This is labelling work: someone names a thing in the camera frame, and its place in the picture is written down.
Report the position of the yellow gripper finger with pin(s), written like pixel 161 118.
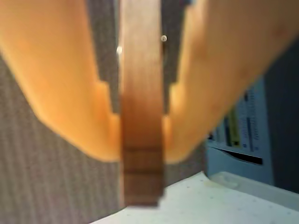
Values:
pixel 222 70
pixel 58 70

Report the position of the wooden clothespin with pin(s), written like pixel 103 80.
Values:
pixel 142 93

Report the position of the pale drawer storage unit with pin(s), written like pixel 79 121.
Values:
pixel 233 163

